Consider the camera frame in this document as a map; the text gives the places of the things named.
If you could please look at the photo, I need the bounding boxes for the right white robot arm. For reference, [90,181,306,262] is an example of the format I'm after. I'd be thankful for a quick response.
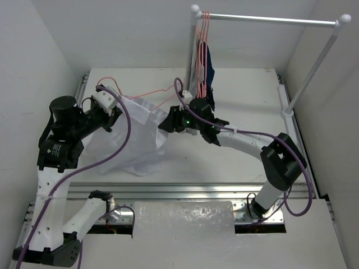
[158,99,307,219]

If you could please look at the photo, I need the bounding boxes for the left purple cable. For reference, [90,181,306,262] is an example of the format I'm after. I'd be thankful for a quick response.
[13,85,132,269]

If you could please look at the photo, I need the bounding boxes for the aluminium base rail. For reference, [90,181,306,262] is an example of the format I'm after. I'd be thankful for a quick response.
[24,182,332,225]

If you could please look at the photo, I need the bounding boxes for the white clothes rack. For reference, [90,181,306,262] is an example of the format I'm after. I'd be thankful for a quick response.
[178,4,352,146]

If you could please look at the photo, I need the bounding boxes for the dark blue hanging garment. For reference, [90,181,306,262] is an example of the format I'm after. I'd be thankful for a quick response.
[204,47,215,111]

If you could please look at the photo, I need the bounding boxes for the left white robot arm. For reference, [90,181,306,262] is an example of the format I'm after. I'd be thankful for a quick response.
[12,95,122,268]

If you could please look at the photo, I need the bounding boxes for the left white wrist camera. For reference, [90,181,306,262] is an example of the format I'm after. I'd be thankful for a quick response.
[91,86,120,116]

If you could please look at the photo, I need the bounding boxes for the white shirt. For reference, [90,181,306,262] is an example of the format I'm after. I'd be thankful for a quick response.
[84,97,169,177]

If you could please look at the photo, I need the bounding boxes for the grey hanging garment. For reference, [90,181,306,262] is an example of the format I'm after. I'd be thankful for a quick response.
[187,56,197,97]

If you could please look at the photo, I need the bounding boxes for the pink wire hanger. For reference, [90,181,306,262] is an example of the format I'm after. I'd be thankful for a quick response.
[96,76,176,112]

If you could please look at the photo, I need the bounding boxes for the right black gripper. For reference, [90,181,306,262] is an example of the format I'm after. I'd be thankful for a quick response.
[159,104,203,133]

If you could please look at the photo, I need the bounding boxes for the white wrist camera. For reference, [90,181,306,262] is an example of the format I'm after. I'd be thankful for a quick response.
[179,90,193,104]
[91,86,120,116]

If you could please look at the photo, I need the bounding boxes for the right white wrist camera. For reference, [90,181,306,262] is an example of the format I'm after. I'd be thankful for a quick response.
[179,90,193,104]

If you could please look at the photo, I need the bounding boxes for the pink hangers on rack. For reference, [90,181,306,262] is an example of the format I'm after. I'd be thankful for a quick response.
[196,11,210,99]

